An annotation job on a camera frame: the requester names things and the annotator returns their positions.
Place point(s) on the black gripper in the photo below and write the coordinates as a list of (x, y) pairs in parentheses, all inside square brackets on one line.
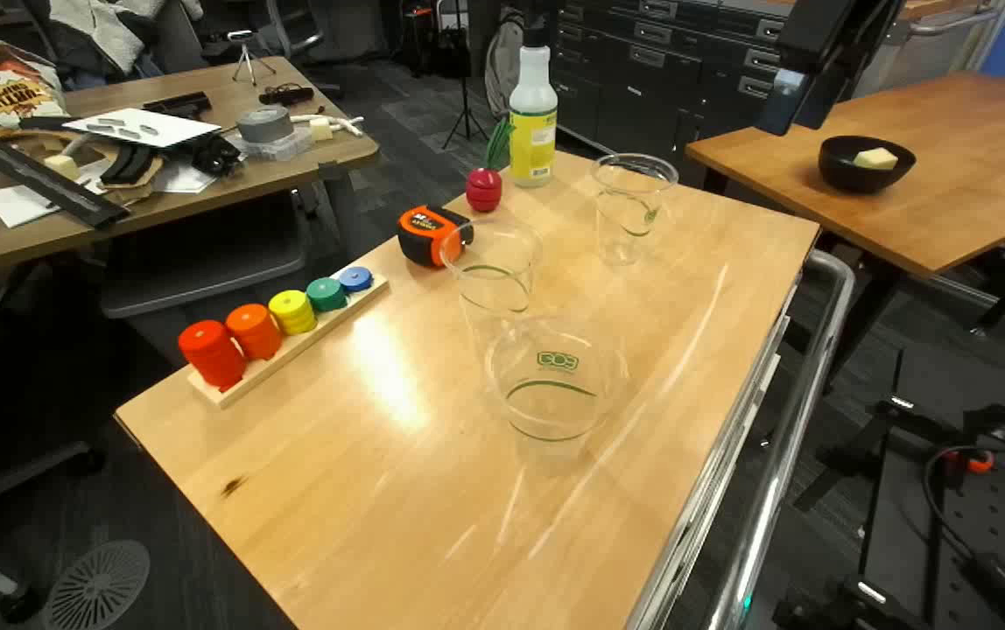
[(843, 48)]

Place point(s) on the clear plastic cup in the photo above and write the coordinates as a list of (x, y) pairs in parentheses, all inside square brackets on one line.
[(492, 284), (630, 212), (553, 405)]

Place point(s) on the black bowl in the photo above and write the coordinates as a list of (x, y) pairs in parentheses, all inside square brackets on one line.
[(843, 175)]

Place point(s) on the yellow item in bowl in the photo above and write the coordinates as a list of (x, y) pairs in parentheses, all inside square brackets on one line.
[(873, 158)]

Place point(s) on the black drawer cabinet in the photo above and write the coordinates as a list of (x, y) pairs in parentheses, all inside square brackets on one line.
[(661, 70)]

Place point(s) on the wooden side table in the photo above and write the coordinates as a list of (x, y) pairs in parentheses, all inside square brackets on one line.
[(967, 175)]

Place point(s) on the white spray bottle yellow label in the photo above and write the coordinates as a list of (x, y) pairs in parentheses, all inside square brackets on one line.
[(532, 126)]

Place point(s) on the white standing fan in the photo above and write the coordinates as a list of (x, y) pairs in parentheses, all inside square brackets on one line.
[(500, 57)]

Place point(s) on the red pepper toy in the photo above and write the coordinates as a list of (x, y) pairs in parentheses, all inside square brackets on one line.
[(485, 189)]

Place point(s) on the orange black tape measure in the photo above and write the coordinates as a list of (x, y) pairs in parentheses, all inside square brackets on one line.
[(424, 233)]

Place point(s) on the orange clamp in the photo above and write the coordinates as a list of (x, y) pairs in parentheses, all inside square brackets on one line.
[(973, 462)]

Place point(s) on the blue toy cylinder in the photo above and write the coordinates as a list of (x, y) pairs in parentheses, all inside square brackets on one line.
[(353, 279)]

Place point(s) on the green toy cylinder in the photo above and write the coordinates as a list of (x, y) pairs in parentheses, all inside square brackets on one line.
[(328, 293)]

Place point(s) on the black remote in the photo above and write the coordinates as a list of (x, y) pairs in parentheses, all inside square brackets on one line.
[(283, 95)]

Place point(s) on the grey tape roll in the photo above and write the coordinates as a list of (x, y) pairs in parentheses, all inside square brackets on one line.
[(263, 126)]

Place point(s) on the yellow toy cylinder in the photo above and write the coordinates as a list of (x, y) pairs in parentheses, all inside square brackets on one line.
[(293, 312)]

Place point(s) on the orange toy cylinder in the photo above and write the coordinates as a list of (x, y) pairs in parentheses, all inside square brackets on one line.
[(253, 331)]

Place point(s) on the red toy cylinder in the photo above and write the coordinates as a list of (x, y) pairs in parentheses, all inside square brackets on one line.
[(210, 354)]

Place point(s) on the white paper sheet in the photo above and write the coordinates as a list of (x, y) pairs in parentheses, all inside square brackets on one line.
[(136, 126)]

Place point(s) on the white jacket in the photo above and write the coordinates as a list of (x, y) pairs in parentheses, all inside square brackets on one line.
[(100, 30)]

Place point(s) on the long black bar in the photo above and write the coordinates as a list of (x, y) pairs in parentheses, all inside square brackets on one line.
[(47, 179)]

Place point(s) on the chips bag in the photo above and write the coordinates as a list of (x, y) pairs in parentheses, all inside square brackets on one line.
[(11, 93)]

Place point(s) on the small white paper note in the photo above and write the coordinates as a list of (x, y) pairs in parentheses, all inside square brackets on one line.
[(17, 205)]

